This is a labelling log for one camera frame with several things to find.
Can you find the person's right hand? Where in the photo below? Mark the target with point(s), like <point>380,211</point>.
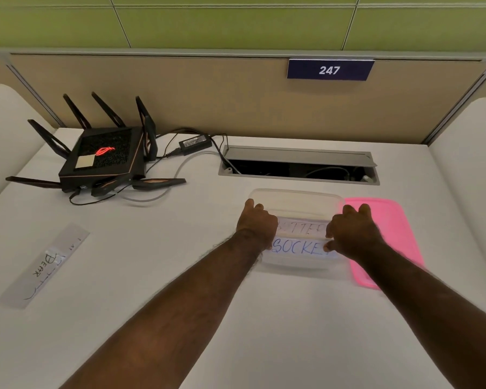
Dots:
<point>353,234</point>

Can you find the person's left hand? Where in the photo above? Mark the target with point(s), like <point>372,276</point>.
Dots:
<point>256,225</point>

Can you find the person's left fingers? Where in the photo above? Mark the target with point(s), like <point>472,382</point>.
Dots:
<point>254,206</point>

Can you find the person's right thumb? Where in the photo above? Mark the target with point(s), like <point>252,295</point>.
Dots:
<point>330,245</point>

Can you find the clear plastic container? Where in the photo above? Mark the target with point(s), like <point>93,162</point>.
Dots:
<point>303,222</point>

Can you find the person's left forearm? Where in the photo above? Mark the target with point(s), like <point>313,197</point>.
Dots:
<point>162,315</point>

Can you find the person's right forearm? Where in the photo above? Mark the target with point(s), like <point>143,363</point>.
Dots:
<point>429,315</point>

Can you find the handwritten label on container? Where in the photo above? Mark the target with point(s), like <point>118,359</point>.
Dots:
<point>301,238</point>

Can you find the pink plastic lid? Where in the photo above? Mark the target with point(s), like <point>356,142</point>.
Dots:
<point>388,234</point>

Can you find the black power adapter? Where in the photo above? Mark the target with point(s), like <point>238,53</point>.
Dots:
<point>194,144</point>

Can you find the beige cubicle partition panel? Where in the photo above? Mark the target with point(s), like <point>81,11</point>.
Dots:
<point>243,97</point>

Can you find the dark blue number sign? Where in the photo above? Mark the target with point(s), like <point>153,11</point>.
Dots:
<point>330,70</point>

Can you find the black router with antennas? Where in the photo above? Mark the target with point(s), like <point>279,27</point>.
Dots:
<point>101,153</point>

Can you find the white paper label strip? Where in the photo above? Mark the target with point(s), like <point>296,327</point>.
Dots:
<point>44,265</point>

